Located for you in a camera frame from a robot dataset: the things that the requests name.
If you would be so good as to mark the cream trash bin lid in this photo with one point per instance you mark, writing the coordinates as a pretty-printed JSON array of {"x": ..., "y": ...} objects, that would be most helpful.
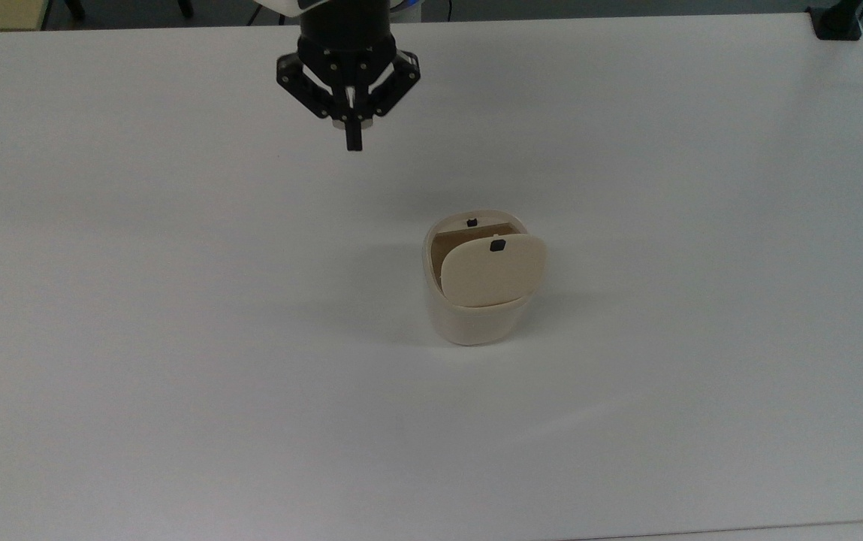
[{"x": 493, "y": 272}]

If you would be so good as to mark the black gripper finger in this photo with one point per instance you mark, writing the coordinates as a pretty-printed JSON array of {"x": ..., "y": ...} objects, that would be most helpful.
[
  {"x": 397, "y": 79},
  {"x": 305, "y": 81}
]

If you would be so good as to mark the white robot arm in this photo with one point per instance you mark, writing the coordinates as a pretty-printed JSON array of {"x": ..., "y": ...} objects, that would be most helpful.
[{"x": 281, "y": 6}]

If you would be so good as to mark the black table clamp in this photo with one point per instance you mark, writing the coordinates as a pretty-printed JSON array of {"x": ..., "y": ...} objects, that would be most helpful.
[{"x": 837, "y": 21}]

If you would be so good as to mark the cream trash bin body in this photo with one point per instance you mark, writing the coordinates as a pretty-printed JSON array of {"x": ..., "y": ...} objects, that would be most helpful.
[{"x": 476, "y": 323}]

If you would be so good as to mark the black chair leg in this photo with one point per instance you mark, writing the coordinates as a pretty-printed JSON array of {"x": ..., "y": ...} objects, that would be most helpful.
[
  {"x": 75, "y": 7},
  {"x": 185, "y": 7}
]

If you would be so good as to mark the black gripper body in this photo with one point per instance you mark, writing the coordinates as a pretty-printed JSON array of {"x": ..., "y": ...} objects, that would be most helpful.
[{"x": 346, "y": 34}]

